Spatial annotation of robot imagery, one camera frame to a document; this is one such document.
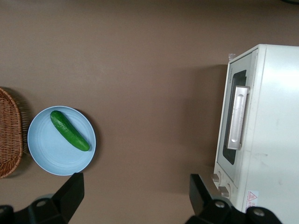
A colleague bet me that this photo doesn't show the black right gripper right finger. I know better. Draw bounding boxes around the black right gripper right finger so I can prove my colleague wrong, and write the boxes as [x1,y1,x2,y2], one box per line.
[184,174,284,224]

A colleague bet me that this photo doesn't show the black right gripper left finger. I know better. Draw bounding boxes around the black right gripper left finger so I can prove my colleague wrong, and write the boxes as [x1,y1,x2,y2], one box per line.
[14,172,85,224]

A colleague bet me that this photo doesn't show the oven door with metal handle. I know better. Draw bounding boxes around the oven door with metal handle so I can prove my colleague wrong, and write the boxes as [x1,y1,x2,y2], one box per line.
[214,48,260,175]

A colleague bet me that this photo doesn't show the white toaster oven body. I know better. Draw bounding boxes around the white toaster oven body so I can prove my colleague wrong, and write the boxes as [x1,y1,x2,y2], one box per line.
[211,44,299,224]

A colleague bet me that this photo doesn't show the light blue plate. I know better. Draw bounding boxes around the light blue plate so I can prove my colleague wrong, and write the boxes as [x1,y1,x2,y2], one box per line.
[27,105,97,176]

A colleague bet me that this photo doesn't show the red warning sticker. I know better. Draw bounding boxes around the red warning sticker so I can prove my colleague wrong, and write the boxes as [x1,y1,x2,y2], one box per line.
[244,190,259,211]

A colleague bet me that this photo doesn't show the green cucumber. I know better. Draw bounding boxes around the green cucumber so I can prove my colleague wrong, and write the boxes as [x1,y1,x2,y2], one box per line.
[50,110,91,152]

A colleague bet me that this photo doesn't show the brown wicker basket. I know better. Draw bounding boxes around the brown wicker basket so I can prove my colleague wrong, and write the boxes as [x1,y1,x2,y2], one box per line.
[0,86,24,179]

